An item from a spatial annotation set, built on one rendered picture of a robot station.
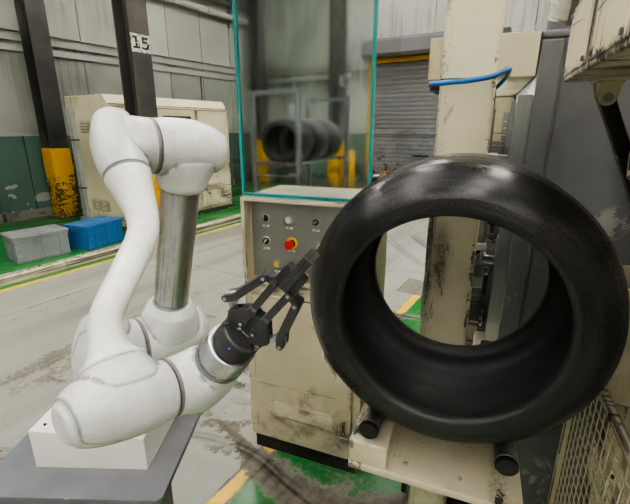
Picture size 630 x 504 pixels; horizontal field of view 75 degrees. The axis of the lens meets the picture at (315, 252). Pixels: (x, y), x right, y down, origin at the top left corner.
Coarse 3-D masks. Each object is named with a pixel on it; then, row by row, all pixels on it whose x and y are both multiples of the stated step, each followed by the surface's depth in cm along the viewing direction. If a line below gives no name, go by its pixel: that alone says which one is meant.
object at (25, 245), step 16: (64, 224) 539; (80, 224) 537; (96, 224) 539; (112, 224) 564; (16, 240) 476; (32, 240) 490; (48, 240) 503; (64, 240) 517; (80, 240) 536; (96, 240) 541; (112, 240) 567; (16, 256) 480; (32, 256) 493; (48, 256) 506
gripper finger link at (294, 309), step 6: (294, 306) 59; (300, 306) 61; (288, 312) 60; (294, 312) 60; (288, 318) 61; (294, 318) 62; (282, 324) 62; (288, 324) 61; (282, 330) 62; (288, 330) 63; (276, 336) 63; (282, 336) 63; (288, 336) 65; (276, 342) 64; (282, 342) 63; (276, 348) 64; (282, 348) 64
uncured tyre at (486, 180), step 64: (384, 192) 76; (448, 192) 70; (512, 192) 67; (320, 256) 85; (576, 256) 66; (320, 320) 87; (384, 320) 112; (576, 320) 68; (384, 384) 100; (448, 384) 105; (512, 384) 97; (576, 384) 71
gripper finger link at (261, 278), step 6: (270, 270) 61; (258, 276) 60; (264, 276) 59; (252, 282) 60; (258, 282) 60; (264, 282) 60; (234, 288) 65; (240, 288) 62; (246, 288) 61; (252, 288) 61; (228, 294) 64; (234, 294) 63; (240, 294) 62; (222, 300) 64; (228, 300) 64; (234, 300) 63
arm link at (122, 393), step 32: (128, 160) 86; (128, 192) 84; (128, 224) 83; (128, 256) 76; (128, 288) 73; (96, 320) 67; (96, 352) 64; (128, 352) 64; (96, 384) 59; (128, 384) 61; (160, 384) 64; (64, 416) 56; (96, 416) 57; (128, 416) 60; (160, 416) 64
